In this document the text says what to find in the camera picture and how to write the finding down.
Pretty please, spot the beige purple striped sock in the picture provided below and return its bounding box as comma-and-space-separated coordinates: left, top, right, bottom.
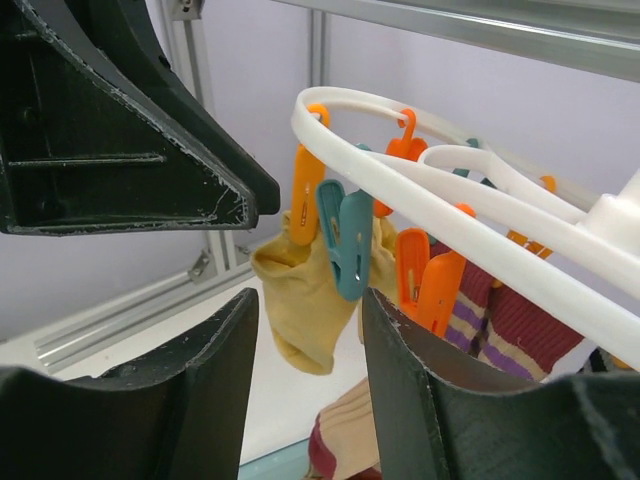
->
304, 377, 382, 479
445, 262, 583, 381

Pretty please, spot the orange clothespin on striped socks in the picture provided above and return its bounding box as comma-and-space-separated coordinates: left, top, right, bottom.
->
396, 228, 466, 338

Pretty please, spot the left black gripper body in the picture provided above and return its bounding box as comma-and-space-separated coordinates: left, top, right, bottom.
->
1, 1, 280, 236

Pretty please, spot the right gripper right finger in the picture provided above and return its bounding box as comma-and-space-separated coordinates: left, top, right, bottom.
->
362, 289, 639, 479

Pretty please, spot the orange clothespin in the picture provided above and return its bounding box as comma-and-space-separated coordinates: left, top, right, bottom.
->
396, 228, 466, 338
289, 102, 332, 246

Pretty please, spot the teal clothespin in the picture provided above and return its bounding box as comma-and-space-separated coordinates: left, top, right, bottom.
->
315, 179, 374, 302

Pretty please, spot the yellow sock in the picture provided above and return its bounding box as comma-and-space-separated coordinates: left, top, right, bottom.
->
250, 211, 356, 375
368, 218, 398, 303

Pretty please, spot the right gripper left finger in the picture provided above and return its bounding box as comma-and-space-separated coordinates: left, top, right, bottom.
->
1, 288, 258, 479

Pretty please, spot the white round clip hanger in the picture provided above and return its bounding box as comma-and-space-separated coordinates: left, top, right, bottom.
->
291, 87, 639, 367

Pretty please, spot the aluminium top crossbar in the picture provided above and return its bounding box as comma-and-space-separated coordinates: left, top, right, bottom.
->
287, 0, 639, 83

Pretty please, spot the blue transparent tray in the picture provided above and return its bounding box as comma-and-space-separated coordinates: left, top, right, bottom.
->
237, 440, 309, 480

